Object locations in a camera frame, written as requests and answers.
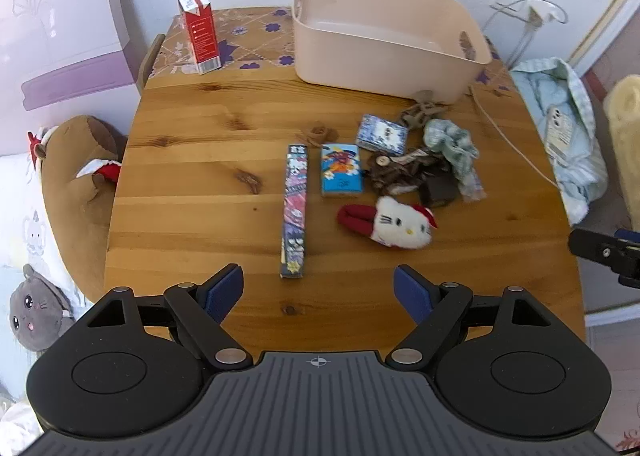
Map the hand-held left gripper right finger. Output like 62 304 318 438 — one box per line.
391 264 562 372

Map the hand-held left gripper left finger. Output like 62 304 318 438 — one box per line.
75 263 253 372

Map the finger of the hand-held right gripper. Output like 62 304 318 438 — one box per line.
568 228 640 290

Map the brown plaid hair scrunchie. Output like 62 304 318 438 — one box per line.
365 148 451 195

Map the beige plastic storage bin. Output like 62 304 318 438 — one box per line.
291 0 493 104

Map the light blue clothing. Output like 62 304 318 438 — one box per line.
510 57 608 224

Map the white cat plush toy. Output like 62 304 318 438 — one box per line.
337 196 438 250

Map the pale yellow cushion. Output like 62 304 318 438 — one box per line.
602 76 640 217

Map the small black pouch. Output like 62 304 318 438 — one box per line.
419 171 460 208

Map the long printed cartoon box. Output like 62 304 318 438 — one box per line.
279 144 311 280

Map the wooden desk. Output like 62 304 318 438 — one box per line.
104 6 586 362

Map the white phone in printed case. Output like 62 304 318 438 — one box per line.
545 106 573 164

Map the green checked scrunchie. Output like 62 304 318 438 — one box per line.
424 119 487 202

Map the blue white patterned tissue pack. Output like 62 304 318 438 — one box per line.
355 114 408 156

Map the beige hair claw clip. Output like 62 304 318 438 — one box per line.
398 91 446 129

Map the grey cat plush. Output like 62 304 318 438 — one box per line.
7 263 76 352

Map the brown capybara plush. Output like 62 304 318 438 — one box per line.
27 115 126 307

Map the printed bed sheet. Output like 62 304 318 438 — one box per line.
0 153 101 456

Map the white power adapter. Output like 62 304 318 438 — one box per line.
527 3 558 27

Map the wooden chair back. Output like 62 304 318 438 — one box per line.
136 33 166 89

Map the purple floral table mat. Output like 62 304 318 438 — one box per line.
147 7 511 87

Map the red milk carton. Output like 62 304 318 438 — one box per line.
176 0 222 75

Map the purple white cabinet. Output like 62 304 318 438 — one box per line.
0 0 138 157

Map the white charging cable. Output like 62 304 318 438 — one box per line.
467 85 561 189

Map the white wall cable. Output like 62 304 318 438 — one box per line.
481 0 570 68

